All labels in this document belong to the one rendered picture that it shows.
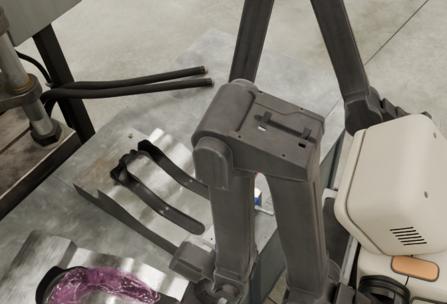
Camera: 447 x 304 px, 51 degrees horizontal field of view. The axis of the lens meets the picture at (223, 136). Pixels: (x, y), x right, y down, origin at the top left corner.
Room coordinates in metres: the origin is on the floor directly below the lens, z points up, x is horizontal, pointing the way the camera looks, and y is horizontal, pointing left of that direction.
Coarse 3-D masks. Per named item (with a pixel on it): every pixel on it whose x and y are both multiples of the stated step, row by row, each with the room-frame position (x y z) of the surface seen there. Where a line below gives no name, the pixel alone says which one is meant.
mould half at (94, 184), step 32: (96, 160) 0.90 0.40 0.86; (128, 160) 0.83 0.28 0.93; (192, 160) 0.84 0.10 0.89; (96, 192) 0.78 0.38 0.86; (128, 192) 0.72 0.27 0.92; (160, 192) 0.73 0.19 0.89; (192, 192) 0.73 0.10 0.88; (256, 192) 0.71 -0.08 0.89; (128, 224) 0.69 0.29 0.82; (160, 224) 0.64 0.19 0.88
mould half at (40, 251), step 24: (48, 240) 0.61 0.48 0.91; (24, 264) 0.55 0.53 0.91; (48, 264) 0.54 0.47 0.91; (72, 264) 0.55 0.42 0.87; (96, 264) 0.54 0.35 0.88; (120, 264) 0.53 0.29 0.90; (144, 264) 0.53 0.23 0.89; (0, 288) 0.49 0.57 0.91; (24, 288) 0.48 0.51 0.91; (168, 288) 0.47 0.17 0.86
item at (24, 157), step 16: (0, 112) 1.22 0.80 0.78; (16, 112) 1.21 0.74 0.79; (0, 128) 1.14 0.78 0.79; (16, 128) 1.13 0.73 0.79; (64, 128) 1.11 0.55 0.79; (0, 144) 1.06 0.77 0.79; (16, 144) 1.06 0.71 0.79; (32, 144) 1.05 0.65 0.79; (64, 144) 1.05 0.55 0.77; (0, 160) 0.99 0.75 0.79; (16, 160) 0.99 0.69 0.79; (32, 160) 0.98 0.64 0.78; (48, 160) 0.99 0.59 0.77; (0, 176) 0.93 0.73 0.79; (16, 176) 0.92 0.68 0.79; (32, 176) 0.93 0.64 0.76; (0, 192) 0.86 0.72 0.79; (16, 192) 0.88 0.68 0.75; (0, 208) 0.83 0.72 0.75
